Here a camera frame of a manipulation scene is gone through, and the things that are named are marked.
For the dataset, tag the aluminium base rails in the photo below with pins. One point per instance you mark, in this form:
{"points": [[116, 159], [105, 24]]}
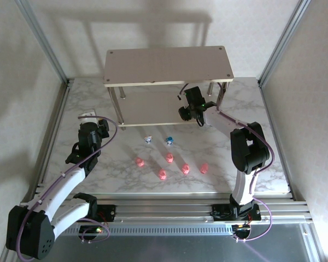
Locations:
{"points": [[164, 211]]}

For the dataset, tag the black controller board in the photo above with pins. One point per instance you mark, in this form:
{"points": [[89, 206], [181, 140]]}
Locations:
{"points": [[94, 230], [243, 228]]}

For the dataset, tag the grey metal plate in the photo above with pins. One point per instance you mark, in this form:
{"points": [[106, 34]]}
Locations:
{"points": [[164, 248]]}

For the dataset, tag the aluminium side rail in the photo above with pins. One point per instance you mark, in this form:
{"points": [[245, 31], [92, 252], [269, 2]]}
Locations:
{"points": [[273, 109], [52, 136]]}

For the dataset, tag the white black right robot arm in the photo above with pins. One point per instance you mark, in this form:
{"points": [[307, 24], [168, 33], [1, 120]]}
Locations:
{"points": [[221, 120]]}

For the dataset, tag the pink pig toy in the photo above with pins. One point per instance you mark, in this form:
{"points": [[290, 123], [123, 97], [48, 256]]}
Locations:
{"points": [[140, 162], [185, 168], [162, 174], [169, 157], [204, 168]]}

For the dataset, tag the two-tier wooden shelf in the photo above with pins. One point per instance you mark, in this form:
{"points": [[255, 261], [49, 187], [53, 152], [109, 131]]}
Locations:
{"points": [[166, 65]]}

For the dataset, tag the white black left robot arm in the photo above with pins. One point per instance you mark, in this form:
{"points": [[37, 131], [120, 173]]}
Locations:
{"points": [[65, 180]]}

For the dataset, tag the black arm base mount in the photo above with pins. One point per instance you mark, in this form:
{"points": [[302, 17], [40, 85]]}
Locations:
{"points": [[108, 211], [221, 211]]}

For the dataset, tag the white penguin toy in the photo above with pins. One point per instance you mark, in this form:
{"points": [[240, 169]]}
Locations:
{"points": [[148, 139]]}

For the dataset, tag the blue penguin toy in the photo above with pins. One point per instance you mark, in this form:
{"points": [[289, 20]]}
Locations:
{"points": [[169, 140]]}

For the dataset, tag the aluminium frame post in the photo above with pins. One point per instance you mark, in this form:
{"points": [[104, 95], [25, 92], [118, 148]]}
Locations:
{"points": [[285, 41], [43, 41]]}

